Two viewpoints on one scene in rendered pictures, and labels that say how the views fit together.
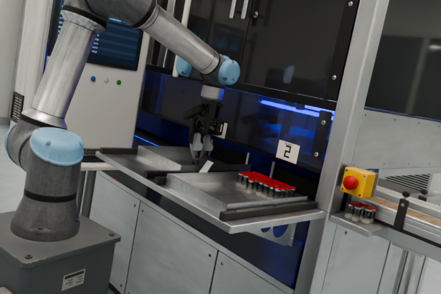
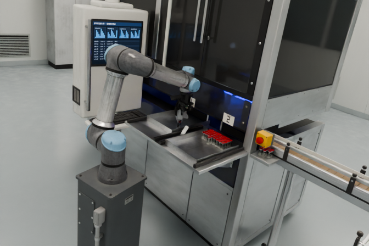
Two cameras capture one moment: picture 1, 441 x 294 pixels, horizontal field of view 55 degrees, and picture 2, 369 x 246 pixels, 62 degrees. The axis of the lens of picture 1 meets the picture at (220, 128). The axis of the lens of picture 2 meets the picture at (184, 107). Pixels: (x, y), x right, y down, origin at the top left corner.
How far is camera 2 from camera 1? 0.62 m
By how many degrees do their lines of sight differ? 13
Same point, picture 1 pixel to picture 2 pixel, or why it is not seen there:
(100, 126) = (122, 98)
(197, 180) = (181, 138)
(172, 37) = (163, 77)
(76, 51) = (116, 90)
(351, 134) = (260, 113)
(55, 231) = (118, 179)
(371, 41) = (270, 66)
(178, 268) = (173, 173)
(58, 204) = (118, 167)
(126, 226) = (141, 148)
